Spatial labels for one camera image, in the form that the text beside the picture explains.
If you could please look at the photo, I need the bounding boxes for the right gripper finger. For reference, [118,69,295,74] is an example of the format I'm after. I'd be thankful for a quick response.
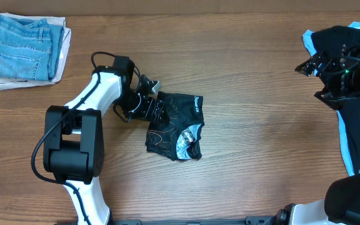
[294,59,316,77]
[314,89,344,110]

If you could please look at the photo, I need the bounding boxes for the black cycling jersey orange lines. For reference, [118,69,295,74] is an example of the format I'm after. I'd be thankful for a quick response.
[145,91,204,161]

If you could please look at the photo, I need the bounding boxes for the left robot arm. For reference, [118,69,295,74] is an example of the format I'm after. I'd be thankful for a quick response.
[35,56,163,224]

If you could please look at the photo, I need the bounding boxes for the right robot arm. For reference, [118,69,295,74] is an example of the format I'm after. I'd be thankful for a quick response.
[263,22,360,224]

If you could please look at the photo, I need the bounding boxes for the plain black t-shirt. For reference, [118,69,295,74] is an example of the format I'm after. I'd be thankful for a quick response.
[310,25,360,174]

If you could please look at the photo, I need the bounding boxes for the light blue t-shirt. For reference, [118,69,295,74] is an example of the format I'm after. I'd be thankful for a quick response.
[302,21,360,178]

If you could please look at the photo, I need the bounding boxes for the folded blue jeans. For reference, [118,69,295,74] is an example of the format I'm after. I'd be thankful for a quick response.
[0,14,64,81]

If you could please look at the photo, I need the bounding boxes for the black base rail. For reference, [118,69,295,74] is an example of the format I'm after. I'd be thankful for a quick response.
[108,216,272,225]

